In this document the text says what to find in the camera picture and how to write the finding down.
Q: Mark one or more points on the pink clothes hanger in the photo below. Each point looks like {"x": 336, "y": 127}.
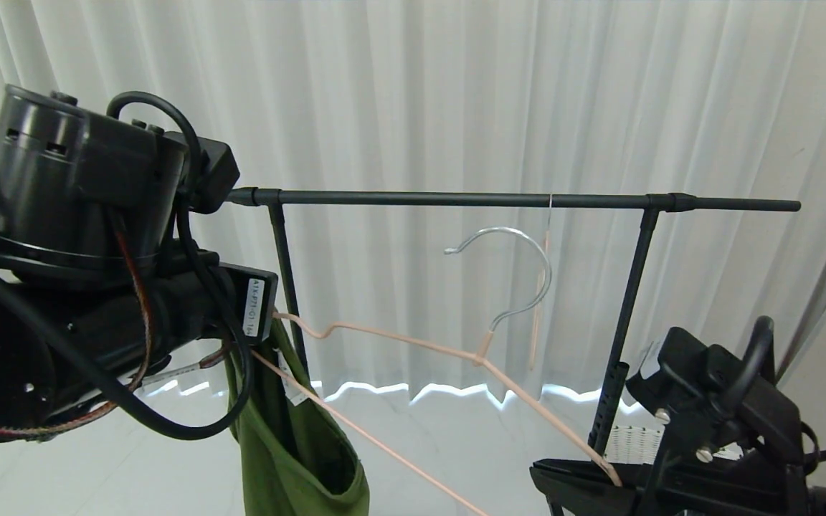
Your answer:
{"x": 483, "y": 351}
{"x": 535, "y": 337}

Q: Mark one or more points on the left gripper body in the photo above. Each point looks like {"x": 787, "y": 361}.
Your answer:
{"x": 169, "y": 315}

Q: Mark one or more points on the black clothes rack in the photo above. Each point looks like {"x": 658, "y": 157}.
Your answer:
{"x": 456, "y": 198}

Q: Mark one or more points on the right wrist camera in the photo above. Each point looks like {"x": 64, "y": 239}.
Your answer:
{"x": 685, "y": 373}

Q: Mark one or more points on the green printed shirt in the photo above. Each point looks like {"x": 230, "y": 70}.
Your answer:
{"x": 291, "y": 459}

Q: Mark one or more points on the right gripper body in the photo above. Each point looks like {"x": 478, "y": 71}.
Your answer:
{"x": 743, "y": 494}

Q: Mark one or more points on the white curtain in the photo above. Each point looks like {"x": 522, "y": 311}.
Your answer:
{"x": 420, "y": 93}

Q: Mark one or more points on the white laundry basket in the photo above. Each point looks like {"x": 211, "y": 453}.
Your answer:
{"x": 632, "y": 444}

